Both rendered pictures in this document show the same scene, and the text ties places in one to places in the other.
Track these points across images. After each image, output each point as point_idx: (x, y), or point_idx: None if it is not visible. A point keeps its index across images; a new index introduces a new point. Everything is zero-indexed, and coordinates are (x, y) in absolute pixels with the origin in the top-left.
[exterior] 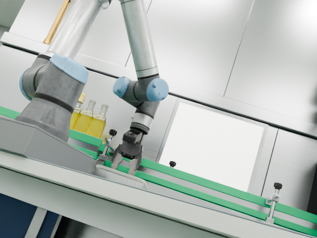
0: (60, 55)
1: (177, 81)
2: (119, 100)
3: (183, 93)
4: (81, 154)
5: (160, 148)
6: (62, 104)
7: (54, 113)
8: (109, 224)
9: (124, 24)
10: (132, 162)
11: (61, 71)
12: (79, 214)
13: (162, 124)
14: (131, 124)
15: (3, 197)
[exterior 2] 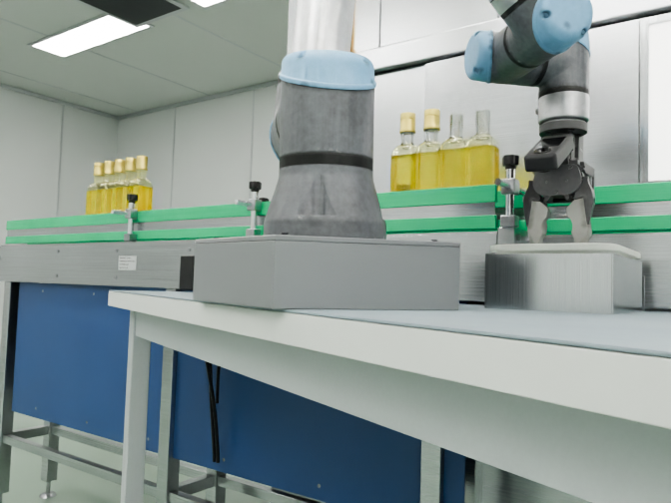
0: (290, 56)
1: None
2: (512, 90)
3: (651, 3)
4: (425, 248)
5: (640, 146)
6: (335, 158)
7: (324, 186)
8: (509, 450)
9: None
10: (573, 210)
11: (302, 87)
12: (428, 426)
13: (626, 95)
14: (539, 128)
15: None
